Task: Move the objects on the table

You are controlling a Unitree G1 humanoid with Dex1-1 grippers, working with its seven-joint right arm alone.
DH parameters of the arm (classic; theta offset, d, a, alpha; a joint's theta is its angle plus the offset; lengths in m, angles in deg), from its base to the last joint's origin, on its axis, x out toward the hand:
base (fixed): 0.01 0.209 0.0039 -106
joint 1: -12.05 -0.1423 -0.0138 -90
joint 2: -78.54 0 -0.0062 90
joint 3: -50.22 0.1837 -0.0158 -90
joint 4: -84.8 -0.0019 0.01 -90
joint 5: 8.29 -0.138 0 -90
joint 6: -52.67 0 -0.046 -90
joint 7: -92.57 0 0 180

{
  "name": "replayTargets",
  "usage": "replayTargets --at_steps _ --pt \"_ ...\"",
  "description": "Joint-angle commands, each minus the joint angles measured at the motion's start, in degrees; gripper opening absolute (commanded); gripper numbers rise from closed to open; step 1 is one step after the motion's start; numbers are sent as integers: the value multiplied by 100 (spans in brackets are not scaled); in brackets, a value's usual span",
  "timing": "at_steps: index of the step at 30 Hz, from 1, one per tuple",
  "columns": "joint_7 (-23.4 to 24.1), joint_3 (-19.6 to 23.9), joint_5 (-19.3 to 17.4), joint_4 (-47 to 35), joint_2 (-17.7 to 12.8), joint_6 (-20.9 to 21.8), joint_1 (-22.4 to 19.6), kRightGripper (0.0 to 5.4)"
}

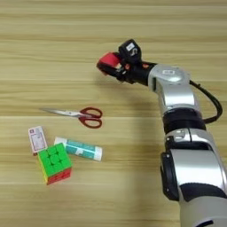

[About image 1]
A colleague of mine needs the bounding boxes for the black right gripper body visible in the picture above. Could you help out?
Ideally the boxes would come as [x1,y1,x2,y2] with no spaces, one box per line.
[116,59,158,87]

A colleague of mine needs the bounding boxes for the red cube block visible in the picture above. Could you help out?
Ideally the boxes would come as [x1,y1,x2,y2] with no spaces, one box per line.
[96,51,122,75]

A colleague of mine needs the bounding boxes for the red-handled scissors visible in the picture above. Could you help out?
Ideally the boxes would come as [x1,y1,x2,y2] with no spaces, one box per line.
[39,106,104,129]

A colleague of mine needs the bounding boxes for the white teal glue stick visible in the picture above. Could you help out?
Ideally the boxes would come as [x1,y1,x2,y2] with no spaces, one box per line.
[53,136,104,162]

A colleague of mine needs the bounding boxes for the green red yellow puzzle cube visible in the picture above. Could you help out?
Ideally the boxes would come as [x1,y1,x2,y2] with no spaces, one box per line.
[36,142,73,185]

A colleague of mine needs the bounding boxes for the small black white-labelled box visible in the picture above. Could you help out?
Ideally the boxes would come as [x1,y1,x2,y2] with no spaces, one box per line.
[118,38,143,65]

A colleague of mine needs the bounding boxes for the small red white card box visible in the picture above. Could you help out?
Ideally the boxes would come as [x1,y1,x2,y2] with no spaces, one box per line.
[27,126,49,156]

